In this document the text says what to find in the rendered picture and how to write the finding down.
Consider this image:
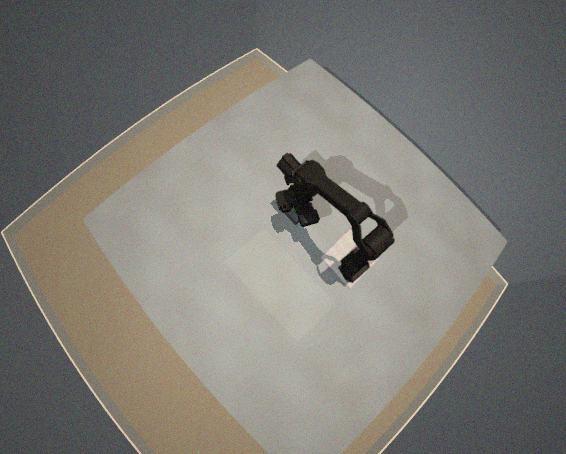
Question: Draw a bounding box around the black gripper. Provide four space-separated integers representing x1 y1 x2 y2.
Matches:
284 175 320 227

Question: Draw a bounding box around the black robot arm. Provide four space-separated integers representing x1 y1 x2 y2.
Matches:
275 152 394 283

